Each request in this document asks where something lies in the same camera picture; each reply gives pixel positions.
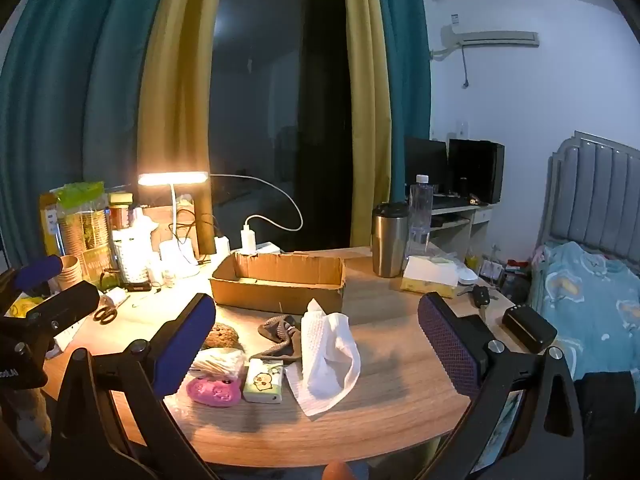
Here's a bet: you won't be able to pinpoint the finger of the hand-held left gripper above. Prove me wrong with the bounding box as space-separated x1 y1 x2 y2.
0 281 101 357
0 255 64 317

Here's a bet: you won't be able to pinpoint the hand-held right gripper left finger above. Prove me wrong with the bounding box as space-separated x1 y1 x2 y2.
50 292 221 480

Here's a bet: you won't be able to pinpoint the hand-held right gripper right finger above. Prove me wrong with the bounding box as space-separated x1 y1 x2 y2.
417 291 586 480

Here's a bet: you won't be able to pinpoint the clear bag of cotton pads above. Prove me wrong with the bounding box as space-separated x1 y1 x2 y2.
187 347 248 378

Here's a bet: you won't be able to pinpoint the pink plush toy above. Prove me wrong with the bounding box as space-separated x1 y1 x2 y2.
186 376 242 406

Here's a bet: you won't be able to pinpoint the cartoon tissue packet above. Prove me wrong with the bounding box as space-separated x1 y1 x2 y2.
242 358 286 404

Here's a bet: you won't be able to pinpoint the brown knit sock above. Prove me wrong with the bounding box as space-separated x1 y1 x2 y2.
257 314 306 365

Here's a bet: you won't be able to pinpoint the cardboard box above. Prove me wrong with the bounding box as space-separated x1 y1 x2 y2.
209 251 347 315

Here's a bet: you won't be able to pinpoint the white waffle towel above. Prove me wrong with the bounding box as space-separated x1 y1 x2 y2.
286 298 362 417

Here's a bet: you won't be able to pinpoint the stack of paper cups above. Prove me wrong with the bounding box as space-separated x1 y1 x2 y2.
52 255 83 291

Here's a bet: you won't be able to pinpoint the yellow plastic bag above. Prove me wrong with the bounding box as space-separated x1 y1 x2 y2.
10 297 43 318

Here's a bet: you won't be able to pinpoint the brown round sponge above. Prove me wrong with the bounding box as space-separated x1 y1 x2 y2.
205 323 244 350

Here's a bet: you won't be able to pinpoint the green topped snack bag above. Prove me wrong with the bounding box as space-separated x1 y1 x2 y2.
54 181 118 286

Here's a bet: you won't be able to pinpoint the yellow tissue box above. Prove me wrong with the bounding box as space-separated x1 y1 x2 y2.
401 256 460 297

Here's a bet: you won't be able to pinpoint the white container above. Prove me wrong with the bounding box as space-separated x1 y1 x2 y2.
112 215 153 286

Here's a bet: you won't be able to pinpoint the black case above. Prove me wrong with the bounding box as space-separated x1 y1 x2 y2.
501 304 558 353

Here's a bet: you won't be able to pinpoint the brown jar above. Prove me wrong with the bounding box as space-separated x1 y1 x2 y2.
109 202 132 233

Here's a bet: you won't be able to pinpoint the steel tumbler with black lid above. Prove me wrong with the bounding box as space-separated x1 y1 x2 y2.
371 202 410 278

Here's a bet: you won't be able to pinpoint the brown cardboard carton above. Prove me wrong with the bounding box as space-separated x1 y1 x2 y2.
145 200 201 256

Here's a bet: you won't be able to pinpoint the white computer desk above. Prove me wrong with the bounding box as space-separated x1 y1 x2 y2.
430 202 496 261

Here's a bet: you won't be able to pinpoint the clear plastic water bottle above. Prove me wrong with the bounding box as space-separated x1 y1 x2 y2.
407 174 432 261

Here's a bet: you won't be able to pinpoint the light blue printed blanket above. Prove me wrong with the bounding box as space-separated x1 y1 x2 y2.
529 241 640 381

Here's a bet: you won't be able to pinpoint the white desk lamp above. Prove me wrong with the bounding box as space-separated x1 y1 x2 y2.
137 171 210 278

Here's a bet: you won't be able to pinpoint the black garment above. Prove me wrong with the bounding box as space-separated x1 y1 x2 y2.
575 370 640 461

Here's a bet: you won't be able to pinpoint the black computer tower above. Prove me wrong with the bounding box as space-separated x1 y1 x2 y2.
447 138 505 205

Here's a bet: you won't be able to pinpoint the black computer monitor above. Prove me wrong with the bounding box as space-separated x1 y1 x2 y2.
404 136 448 196

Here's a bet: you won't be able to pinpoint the teal and yellow curtain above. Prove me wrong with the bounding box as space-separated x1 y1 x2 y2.
0 0 228 281
340 0 432 248

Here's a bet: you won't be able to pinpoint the grey padded bed headboard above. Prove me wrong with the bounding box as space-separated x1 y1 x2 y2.
537 130 640 261

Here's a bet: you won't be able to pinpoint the dark glass window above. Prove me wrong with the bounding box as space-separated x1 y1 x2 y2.
210 0 353 253

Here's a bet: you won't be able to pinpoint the white air conditioner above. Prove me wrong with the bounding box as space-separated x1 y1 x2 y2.
440 25 541 53

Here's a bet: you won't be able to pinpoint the black handled scissors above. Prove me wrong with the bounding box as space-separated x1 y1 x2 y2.
92 296 132 325

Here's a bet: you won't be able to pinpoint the white cable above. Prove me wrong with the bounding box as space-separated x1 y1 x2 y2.
209 174 304 233

